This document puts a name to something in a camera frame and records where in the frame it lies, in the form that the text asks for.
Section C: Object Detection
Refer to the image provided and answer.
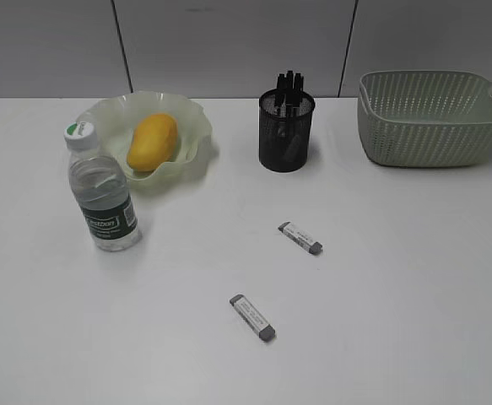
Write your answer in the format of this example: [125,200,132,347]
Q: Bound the pale green plastic basket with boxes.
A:
[357,70,492,168]

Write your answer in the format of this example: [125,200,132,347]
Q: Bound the yellow mango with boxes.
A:
[127,113,178,172]

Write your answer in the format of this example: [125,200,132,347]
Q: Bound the black mesh pen holder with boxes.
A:
[258,89,316,173]

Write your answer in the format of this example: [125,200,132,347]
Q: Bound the grey white eraser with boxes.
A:
[278,221,323,256]
[230,294,276,343]

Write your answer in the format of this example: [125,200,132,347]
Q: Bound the clear water bottle green label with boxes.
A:
[63,121,142,251]

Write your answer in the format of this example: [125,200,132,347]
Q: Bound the pale green wavy plate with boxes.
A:
[77,91,212,189]

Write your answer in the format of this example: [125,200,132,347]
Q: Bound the black marker pen blue label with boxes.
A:
[293,73,304,108]

